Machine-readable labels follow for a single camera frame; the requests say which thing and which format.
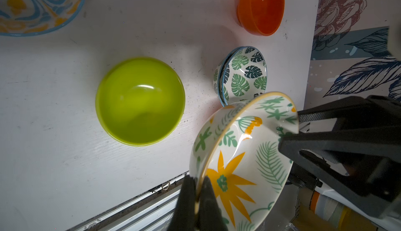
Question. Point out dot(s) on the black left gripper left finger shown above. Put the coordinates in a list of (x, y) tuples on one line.
[(184, 213)]

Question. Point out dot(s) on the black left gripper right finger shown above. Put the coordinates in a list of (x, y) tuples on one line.
[(209, 216)]

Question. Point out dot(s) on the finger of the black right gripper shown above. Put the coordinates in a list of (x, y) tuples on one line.
[(372, 156), (355, 112)]

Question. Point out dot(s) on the yellow flower bowl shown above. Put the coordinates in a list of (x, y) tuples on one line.
[(237, 149)]

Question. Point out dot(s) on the green leaf bowl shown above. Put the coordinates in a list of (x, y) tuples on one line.
[(243, 76), (216, 76)]

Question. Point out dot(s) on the blue yellow patterned bowl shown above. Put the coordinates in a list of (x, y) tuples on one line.
[(24, 18)]

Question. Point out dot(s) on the lime green bowl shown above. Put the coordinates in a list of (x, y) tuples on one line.
[(140, 101)]

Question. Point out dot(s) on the small orange bowl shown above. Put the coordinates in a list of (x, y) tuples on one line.
[(260, 17)]

